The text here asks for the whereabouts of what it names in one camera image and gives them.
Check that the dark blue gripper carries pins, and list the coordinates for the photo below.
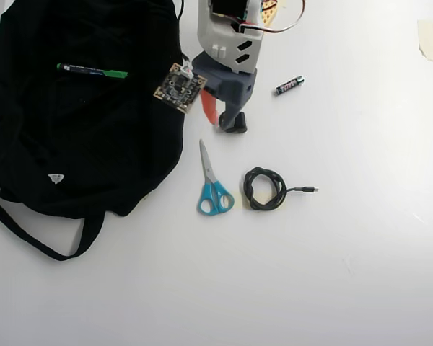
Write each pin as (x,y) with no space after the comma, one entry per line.
(234,86)

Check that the green black marker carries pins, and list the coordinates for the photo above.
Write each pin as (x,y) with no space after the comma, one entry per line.
(94,71)

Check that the white grey teal robot arm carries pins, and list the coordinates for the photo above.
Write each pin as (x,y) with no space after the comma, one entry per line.
(220,36)

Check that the black fabric bag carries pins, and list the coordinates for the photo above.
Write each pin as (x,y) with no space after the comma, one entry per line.
(86,137)

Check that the black AAA battery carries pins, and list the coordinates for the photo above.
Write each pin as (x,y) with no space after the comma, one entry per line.
(289,85)

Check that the yellow perforated base block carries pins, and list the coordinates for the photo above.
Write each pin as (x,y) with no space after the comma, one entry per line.
(268,14)

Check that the beige masking tape strip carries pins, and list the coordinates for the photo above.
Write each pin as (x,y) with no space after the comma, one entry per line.
(427,39)

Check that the camera circuit board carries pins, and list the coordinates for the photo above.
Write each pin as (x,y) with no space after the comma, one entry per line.
(178,88)

